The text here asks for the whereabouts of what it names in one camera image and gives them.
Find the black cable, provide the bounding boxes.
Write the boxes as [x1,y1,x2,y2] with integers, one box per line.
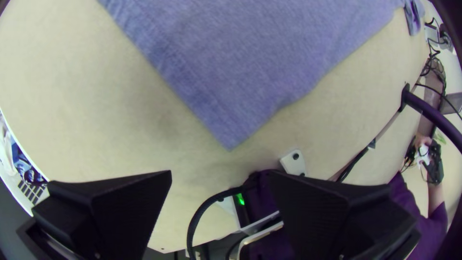
[336,138,377,183]
[186,186,247,260]

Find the blue t-shirt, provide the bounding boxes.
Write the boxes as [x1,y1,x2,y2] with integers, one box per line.
[96,0,406,151]

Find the person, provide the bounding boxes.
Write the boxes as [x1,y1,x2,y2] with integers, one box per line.
[388,135,450,260]

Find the heap of clothes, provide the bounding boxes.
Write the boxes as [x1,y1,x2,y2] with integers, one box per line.
[0,115,46,185]

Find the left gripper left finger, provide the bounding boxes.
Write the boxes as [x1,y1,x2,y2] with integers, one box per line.
[31,170,173,260]

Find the white laundry basket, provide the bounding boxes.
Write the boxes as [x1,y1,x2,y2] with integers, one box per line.
[0,108,50,214]

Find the black camera stand pole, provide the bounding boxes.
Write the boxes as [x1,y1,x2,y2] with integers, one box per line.
[398,83,462,154]

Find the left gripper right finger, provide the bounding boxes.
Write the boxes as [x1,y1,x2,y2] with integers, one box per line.
[268,169,422,260]

